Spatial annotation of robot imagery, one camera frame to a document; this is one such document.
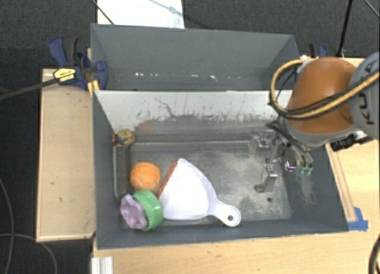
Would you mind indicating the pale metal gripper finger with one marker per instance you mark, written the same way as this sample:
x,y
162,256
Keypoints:
x,y
269,175
261,142

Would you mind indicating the white plastic scoop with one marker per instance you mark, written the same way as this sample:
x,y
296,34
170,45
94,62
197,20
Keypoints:
x,y
185,192

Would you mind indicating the orange toy muffin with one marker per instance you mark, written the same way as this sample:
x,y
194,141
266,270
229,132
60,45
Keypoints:
x,y
145,177

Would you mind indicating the pale wood board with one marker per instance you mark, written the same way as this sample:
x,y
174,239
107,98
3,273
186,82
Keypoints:
x,y
66,160

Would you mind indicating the black cylinder on white bracket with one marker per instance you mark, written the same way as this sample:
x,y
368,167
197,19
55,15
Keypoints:
x,y
344,143

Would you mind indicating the grey metal bin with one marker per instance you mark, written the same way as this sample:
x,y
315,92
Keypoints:
x,y
190,59

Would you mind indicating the small brown and yellow toy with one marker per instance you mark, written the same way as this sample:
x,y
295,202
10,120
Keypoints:
x,y
123,138

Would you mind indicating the green and purple toy cupcake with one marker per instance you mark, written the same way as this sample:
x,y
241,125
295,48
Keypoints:
x,y
142,212

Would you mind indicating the red-brown flat block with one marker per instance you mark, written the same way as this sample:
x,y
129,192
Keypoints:
x,y
167,179

